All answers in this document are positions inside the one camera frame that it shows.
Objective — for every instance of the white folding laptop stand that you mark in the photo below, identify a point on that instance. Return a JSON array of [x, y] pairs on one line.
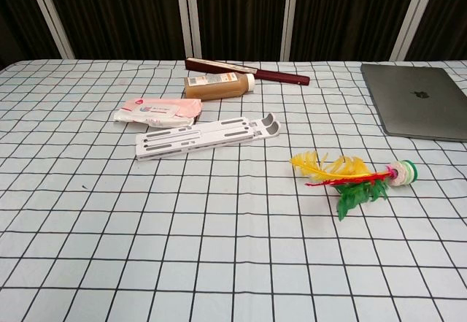
[[204, 137]]

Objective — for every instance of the colourful feather shuttlecock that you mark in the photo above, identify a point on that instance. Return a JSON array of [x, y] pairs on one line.
[[365, 179]]

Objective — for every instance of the brown drink bottle white cap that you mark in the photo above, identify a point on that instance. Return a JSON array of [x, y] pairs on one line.
[[215, 86]]

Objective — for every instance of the dark red folded fan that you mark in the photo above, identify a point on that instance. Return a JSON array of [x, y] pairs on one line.
[[270, 74]]

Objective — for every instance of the pink wet wipes pack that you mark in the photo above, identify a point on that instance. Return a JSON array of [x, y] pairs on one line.
[[157, 114]]

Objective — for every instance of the white black grid tablecloth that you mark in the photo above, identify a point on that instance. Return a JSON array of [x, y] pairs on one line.
[[182, 227]]

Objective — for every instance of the dark folding screen white frames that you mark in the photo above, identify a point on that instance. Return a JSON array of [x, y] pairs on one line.
[[233, 11]]

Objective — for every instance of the grey closed laptop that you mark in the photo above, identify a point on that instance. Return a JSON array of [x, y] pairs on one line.
[[412, 99]]

